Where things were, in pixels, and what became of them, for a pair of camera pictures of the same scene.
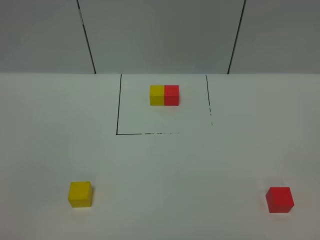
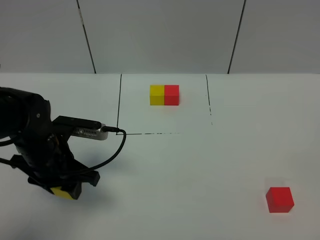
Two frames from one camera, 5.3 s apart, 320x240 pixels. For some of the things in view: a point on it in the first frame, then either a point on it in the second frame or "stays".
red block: (279, 199) stays
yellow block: (80, 194) to (61, 194)
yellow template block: (157, 93) stays
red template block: (171, 95) stays
